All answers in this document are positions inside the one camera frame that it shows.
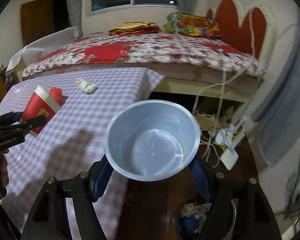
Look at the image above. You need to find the white cable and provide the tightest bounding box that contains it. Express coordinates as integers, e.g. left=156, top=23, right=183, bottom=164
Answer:
left=192, top=10, right=257, bottom=167

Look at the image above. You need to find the blue paper bowl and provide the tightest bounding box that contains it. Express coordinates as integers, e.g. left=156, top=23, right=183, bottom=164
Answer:
left=104, top=100, right=201, bottom=183

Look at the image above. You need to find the wooden bed frame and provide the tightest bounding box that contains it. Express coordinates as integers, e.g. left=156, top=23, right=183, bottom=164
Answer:
left=150, top=76, right=265, bottom=103

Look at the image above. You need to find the wooden door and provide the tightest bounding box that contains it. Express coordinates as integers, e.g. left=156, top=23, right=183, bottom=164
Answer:
left=20, top=0, right=68, bottom=47

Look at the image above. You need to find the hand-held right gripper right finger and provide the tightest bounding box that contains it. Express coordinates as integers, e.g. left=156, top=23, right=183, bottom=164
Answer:
left=189, top=159, right=283, bottom=240

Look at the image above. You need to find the red heart-shaped headboard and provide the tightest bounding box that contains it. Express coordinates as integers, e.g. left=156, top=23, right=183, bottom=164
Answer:
left=206, top=0, right=267, bottom=59

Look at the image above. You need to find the red floral quilt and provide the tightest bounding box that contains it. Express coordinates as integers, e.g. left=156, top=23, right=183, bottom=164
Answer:
left=22, top=32, right=267, bottom=80

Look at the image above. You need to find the cardboard box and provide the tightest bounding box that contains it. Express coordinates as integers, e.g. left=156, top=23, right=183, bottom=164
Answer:
left=195, top=112, right=215, bottom=133

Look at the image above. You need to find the folded yellow blanket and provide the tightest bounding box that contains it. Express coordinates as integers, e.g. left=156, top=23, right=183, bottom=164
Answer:
left=108, top=22, right=162, bottom=35

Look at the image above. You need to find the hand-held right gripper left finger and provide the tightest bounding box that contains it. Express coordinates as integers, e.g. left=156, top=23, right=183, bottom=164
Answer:
left=21, top=155, right=114, bottom=240

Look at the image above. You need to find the blue cloth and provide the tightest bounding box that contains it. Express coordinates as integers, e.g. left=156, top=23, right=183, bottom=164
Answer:
left=179, top=216, right=200, bottom=233

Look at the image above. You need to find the red paper cup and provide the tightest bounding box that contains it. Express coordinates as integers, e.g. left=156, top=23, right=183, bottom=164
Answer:
left=22, top=85, right=62, bottom=137

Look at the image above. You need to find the white router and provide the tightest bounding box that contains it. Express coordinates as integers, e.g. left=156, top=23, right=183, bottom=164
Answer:
left=220, top=147, right=239, bottom=171

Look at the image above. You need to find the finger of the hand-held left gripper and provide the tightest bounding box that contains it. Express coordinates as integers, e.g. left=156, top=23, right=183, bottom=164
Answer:
left=0, top=115, right=47, bottom=135
left=0, top=111, right=23, bottom=127

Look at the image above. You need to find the crumpled white tissue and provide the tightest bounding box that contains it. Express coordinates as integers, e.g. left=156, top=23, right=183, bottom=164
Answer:
left=74, top=78, right=98, bottom=94

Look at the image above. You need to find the white cover sheet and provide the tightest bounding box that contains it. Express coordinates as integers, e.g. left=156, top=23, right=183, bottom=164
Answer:
left=6, top=26, right=80, bottom=73

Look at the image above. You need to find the orange plastic bag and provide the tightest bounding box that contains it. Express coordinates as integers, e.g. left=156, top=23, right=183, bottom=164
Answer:
left=49, top=87, right=63, bottom=103

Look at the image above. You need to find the colourful patterned pillow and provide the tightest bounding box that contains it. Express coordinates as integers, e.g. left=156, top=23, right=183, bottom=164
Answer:
left=164, top=12, right=222, bottom=39

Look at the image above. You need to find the pink checkered tablecloth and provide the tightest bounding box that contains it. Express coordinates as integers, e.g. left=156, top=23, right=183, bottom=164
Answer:
left=0, top=67, right=165, bottom=234

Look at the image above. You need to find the white power strip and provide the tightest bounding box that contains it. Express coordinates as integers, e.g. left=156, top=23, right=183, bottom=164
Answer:
left=214, top=124, right=237, bottom=145

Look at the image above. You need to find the grey trash bin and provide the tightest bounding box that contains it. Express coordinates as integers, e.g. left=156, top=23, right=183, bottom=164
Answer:
left=174, top=197, right=238, bottom=240

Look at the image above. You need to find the grey curtain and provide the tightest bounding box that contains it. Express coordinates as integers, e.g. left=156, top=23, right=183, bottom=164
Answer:
left=250, top=12, right=300, bottom=168

